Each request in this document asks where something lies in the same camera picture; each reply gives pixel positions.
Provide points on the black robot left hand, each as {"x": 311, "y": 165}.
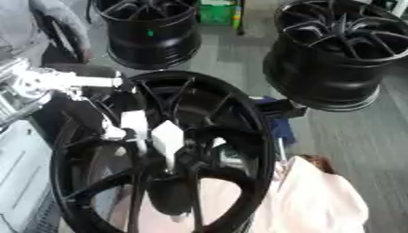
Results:
{"x": 114, "y": 101}

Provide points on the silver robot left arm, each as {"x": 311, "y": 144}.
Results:
{"x": 48, "y": 82}

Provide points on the black wheel rim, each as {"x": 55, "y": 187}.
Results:
{"x": 154, "y": 39}
{"x": 324, "y": 69}

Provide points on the large black spoked wheel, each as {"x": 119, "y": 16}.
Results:
{"x": 255, "y": 142}

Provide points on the blue wheel stand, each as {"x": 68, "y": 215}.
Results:
{"x": 279, "y": 121}

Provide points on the green box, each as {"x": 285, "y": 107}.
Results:
{"x": 217, "y": 13}

